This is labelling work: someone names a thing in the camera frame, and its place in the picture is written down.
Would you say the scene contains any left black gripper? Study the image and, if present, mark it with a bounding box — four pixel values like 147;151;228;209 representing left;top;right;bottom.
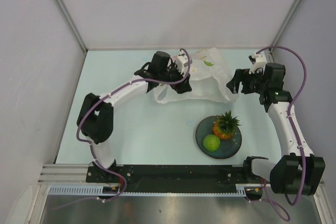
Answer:
159;62;192;94

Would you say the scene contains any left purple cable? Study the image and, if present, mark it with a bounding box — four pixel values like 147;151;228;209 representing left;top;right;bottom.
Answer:
51;48;192;209

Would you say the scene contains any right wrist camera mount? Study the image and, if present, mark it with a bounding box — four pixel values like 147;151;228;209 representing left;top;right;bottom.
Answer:
249;53;267;74

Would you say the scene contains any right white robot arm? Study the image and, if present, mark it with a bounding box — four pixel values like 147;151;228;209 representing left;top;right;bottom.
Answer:
226;63;326;195

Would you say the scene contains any dark blue ceramic plate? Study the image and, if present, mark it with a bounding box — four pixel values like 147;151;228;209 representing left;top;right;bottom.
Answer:
194;116;242;159

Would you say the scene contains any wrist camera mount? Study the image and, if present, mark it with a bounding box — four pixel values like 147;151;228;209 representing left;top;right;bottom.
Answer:
249;53;267;74
175;54;192;75

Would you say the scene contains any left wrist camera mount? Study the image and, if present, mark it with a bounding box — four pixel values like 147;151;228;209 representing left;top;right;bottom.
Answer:
175;54;192;75

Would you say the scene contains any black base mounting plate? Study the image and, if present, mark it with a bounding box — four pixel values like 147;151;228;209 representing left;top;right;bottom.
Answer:
86;164;274;200

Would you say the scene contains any aluminium front frame rail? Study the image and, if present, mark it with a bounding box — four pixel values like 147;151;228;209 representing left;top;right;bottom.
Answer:
38;163;324;186

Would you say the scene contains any fake orange pineapple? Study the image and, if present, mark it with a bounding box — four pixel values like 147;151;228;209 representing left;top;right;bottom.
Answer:
213;110;240;140

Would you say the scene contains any white slotted cable duct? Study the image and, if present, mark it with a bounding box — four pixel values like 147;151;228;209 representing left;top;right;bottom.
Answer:
48;185;246;197

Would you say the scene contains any white printed plastic bag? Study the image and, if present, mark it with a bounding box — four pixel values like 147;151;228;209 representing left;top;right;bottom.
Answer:
153;47;239;104

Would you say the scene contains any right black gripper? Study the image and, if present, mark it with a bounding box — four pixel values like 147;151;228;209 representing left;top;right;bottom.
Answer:
225;67;267;94

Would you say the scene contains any fake green lime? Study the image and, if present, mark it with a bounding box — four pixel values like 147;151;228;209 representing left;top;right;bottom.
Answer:
203;134;220;152

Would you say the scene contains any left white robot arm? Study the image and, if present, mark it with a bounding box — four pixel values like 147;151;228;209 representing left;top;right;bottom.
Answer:
76;48;192;182

